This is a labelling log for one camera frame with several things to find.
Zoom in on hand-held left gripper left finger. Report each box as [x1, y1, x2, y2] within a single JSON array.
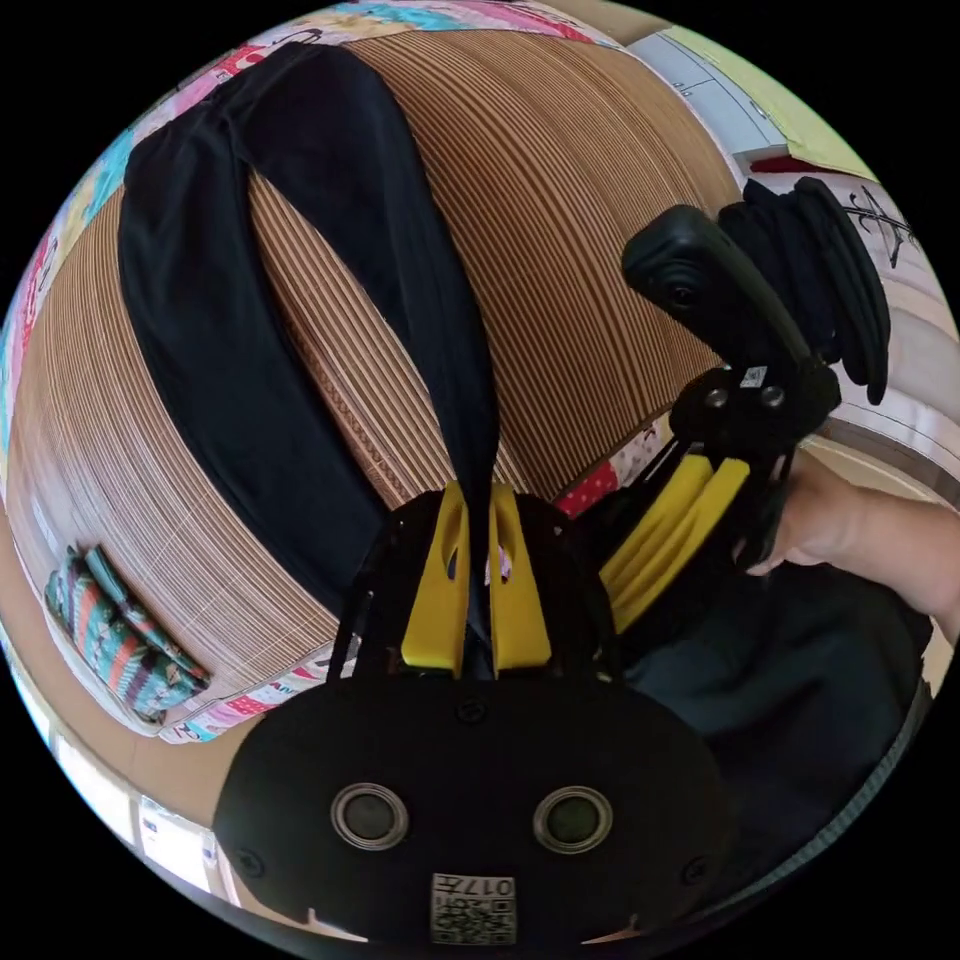
[[400, 480, 472, 671]]

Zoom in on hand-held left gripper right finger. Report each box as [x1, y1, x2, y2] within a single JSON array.
[[488, 483, 553, 672]]

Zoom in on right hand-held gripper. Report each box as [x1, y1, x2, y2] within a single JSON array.
[[598, 362, 843, 636]]

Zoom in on black pants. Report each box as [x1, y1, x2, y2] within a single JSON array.
[[116, 41, 501, 625]]

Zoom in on person's right forearm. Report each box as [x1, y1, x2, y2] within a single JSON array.
[[866, 491, 960, 648]]

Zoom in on person's right hand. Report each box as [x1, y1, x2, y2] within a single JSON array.
[[744, 448, 886, 580]]

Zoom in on person's body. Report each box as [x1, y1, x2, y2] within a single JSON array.
[[620, 560, 936, 913]]

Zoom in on colourful patterned folded cloth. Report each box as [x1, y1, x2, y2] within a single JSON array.
[[43, 545, 212, 726]]

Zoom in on bed with woven striped mat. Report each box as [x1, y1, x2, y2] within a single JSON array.
[[0, 0, 753, 745]]

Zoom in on white cupboard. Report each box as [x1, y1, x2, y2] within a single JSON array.
[[626, 29, 798, 165]]

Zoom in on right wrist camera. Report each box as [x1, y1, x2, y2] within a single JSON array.
[[620, 204, 817, 370]]

